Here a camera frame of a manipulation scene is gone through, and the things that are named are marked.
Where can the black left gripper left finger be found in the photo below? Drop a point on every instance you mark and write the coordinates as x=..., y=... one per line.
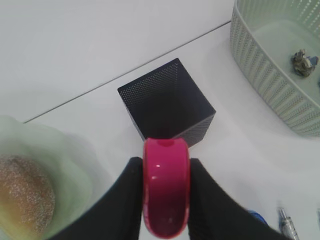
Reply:
x=117, y=215

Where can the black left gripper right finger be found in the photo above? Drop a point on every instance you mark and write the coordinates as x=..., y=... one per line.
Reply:
x=214, y=215

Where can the blue pencil sharpener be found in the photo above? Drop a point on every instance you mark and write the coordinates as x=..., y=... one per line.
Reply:
x=257, y=216

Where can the pink pencil sharpener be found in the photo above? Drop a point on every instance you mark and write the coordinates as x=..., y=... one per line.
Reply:
x=166, y=186

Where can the sugared bread bun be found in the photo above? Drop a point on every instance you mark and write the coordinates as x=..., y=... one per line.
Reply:
x=27, y=198

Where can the paper ball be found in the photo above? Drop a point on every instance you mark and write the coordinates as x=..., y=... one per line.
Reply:
x=304, y=65

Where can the green glass wavy plate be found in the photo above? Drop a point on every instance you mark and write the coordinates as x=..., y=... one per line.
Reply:
x=70, y=167

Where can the grey retractable pen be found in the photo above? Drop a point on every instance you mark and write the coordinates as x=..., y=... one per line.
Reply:
x=286, y=225

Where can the black mesh pen holder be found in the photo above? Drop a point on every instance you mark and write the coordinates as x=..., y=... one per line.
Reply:
x=166, y=103

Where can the green plastic woven basket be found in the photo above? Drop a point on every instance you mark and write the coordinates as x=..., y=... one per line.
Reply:
x=264, y=35

